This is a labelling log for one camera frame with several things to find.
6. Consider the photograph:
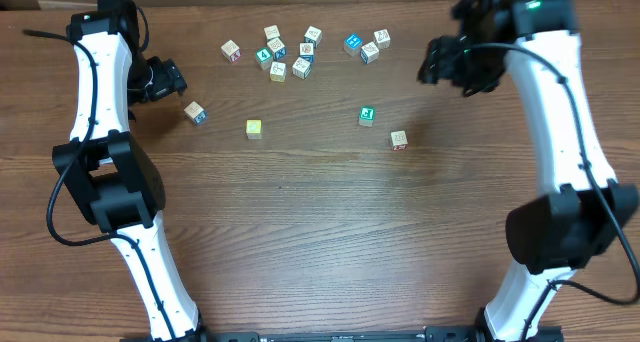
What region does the blue sided wooden block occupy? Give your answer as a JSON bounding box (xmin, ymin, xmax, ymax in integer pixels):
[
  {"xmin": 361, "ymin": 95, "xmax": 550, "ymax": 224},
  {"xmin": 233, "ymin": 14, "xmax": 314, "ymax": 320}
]
[{"xmin": 184, "ymin": 101, "xmax": 208, "ymax": 125}]

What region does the red E wooden block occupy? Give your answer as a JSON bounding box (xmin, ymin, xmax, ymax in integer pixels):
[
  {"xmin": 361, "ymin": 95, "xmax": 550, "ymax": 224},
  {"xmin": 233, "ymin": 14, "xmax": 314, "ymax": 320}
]
[{"xmin": 390, "ymin": 130, "xmax": 408, "ymax": 151}]

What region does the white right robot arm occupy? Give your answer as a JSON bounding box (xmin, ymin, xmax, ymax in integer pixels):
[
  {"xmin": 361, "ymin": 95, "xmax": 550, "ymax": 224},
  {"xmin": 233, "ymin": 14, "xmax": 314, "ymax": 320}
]
[{"xmin": 417, "ymin": 0, "xmax": 639, "ymax": 341}]

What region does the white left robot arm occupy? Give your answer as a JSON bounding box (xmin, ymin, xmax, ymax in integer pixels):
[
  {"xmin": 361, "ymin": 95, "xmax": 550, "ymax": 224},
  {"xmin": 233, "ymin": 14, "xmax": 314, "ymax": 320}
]
[{"xmin": 52, "ymin": 0, "xmax": 211, "ymax": 341}]

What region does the red X wooden block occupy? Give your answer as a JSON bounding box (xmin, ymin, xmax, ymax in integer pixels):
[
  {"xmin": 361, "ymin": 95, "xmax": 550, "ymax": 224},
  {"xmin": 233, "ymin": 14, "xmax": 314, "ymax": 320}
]
[{"xmin": 221, "ymin": 40, "xmax": 241, "ymax": 63}]

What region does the letter K wooden block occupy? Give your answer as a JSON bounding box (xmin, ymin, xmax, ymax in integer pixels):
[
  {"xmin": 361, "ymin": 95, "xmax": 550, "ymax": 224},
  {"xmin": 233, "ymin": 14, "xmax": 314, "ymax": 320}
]
[{"xmin": 374, "ymin": 29, "xmax": 391, "ymax": 50}]

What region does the green 4 wooden block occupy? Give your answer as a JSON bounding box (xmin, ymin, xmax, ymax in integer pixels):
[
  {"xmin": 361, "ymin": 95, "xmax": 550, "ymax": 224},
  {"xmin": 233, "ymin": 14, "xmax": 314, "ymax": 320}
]
[{"xmin": 255, "ymin": 47, "xmax": 273, "ymax": 70}]

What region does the number 3 wooden block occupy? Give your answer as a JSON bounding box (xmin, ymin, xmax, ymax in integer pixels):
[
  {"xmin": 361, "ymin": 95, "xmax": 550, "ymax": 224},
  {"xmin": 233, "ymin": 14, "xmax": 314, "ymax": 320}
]
[{"xmin": 360, "ymin": 42, "xmax": 380, "ymax": 64}]

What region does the blue X wooden block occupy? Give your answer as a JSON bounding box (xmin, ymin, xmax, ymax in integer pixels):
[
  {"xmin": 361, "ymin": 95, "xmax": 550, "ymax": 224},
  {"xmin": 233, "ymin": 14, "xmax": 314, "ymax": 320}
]
[{"xmin": 267, "ymin": 37, "xmax": 287, "ymax": 61}]

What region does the plain top wooden block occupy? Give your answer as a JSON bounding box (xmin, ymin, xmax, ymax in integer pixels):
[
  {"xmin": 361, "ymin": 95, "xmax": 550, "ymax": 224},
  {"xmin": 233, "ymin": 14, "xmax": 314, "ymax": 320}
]
[{"xmin": 264, "ymin": 25, "xmax": 280, "ymax": 41}]

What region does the green letter wooden block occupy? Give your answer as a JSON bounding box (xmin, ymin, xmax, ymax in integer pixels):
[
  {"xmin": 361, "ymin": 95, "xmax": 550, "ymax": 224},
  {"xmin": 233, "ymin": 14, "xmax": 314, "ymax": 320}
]
[{"xmin": 358, "ymin": 106, "xmax": 376, "ymax": 127}]

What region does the blue top wooden block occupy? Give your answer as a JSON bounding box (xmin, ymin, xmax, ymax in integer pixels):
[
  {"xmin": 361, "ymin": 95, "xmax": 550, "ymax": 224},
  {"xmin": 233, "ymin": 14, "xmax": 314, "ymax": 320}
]
[{"xmin": 344, "ymin": 33, "xmax": 363, "ymax": 57}]

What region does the blue framed wooden block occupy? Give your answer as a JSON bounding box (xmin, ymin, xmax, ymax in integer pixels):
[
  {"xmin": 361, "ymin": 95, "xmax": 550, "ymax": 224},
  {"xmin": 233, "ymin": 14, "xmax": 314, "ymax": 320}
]
[{"xmin": 299, "ymin": 42, "xmax": 315, "ymax": 63}]

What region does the teal edged wooden block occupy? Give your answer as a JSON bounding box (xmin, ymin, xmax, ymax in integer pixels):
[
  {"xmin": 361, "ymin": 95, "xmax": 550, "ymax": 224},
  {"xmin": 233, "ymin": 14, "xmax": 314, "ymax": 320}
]
[{"xmin": 304, "ymin": 26, "xmax": 323, "ymax": 48}]

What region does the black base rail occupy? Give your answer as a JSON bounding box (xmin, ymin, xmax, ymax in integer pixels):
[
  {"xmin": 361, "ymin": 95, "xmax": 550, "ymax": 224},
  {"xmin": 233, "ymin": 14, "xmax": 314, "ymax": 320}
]
[{"xmin": 119, "ymin": 324, "xmax": 565, "ymax": 342}]

